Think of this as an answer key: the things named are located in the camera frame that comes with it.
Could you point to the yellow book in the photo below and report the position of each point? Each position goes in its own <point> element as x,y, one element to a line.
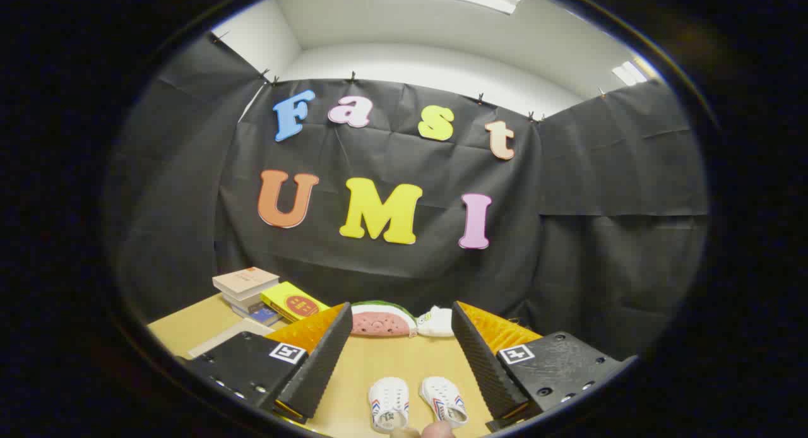
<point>293,302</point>

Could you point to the white plush toy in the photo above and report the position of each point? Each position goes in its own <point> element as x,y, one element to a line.
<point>437,323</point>

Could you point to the watermelon slice plush toy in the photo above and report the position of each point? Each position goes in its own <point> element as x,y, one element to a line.
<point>382,323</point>

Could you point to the small ceiling light panel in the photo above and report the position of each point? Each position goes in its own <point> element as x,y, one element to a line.
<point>629,73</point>

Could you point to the beige fabric storage box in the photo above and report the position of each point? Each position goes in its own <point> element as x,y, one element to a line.
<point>232,334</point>

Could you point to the grey book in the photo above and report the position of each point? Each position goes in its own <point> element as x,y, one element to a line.
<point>243,300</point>

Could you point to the white canvas shoe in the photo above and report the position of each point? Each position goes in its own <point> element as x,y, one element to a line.
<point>388,400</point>
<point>444,400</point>

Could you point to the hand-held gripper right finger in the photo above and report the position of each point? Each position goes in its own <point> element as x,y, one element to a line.
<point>483,362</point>

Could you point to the beige book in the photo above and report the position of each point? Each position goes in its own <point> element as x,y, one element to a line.
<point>245,279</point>

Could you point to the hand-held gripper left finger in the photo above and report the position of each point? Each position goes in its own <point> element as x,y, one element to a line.
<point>315,368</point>

